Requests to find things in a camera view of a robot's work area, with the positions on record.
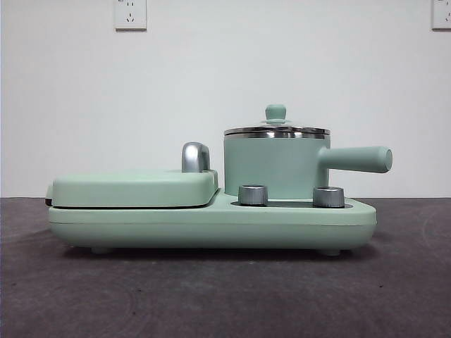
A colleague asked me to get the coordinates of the green breakfast machine base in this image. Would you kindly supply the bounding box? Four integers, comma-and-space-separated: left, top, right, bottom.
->
48, 187, 378, 256

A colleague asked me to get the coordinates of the chrome cover handle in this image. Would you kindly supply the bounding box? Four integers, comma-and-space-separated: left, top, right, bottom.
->
181, 142, 212, 174

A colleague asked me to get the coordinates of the green griddle cover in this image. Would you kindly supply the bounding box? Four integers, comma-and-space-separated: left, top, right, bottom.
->
44, 168, 219, 209

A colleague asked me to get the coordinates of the green pot with handle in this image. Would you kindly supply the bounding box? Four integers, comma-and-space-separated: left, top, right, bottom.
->
224, 128, 394, 196

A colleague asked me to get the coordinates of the glass lid with green knob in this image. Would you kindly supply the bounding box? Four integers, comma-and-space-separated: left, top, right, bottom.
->
224, 104, 333, 137

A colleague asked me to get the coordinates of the silver control knob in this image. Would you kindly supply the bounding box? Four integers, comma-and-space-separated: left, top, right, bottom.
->
312, 186, 345, 208
237, 184, 269, 206

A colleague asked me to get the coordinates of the white wall socket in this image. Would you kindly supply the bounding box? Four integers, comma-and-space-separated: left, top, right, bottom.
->
114, 0, 148, 32
431, 0, 451, 30

